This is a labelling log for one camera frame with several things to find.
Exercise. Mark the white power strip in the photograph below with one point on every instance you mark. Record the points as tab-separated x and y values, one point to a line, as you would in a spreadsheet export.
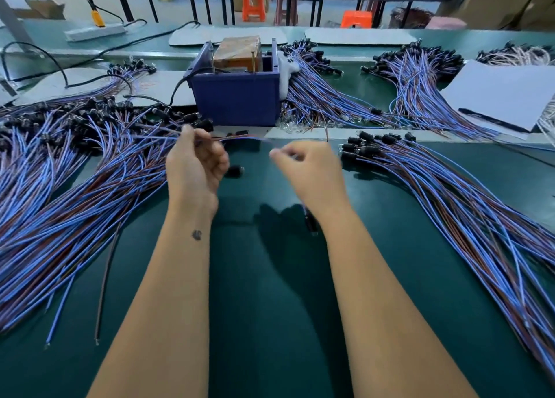
95	33

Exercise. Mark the orange plug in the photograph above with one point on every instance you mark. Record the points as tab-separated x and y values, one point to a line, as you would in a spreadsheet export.
98	18

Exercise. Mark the brown cardboard block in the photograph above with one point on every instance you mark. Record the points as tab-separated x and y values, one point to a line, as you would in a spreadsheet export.
237	53

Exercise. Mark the blue plastic tester box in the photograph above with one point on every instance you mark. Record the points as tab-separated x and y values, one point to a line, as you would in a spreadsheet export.
234	98

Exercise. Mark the person's left hand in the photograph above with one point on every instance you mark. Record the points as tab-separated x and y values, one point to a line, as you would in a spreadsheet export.
192	177

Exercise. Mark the pink plastic stool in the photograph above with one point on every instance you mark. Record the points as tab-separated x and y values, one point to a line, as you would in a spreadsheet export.
446	23

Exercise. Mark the orange plastic stool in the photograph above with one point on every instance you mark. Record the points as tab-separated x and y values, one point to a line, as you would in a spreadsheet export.
356	19
253	4

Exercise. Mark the black pen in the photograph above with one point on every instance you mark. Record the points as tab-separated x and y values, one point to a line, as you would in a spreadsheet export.
492	120

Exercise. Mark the person's right forearm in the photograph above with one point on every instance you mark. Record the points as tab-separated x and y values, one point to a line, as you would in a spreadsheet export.
395	320

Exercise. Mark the white paper sheet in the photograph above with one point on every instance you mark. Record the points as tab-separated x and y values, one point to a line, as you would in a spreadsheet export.
501	94

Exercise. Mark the grey metal pole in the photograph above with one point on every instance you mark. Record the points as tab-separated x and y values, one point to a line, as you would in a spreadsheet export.
13	25

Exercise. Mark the person's left forearm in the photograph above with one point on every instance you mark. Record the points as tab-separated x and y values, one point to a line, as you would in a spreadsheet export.
156	320

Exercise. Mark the white flat mat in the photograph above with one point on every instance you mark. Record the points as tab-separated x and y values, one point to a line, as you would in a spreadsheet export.
156	88
360	37
234	36

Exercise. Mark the person's right hand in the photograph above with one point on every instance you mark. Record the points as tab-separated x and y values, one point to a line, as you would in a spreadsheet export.
314	181

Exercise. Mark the open cardboard box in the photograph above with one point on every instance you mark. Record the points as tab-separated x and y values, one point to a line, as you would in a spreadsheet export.
42	10

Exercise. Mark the stack of large cardboard boxes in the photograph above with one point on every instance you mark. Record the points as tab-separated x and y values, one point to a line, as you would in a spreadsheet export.
503	1

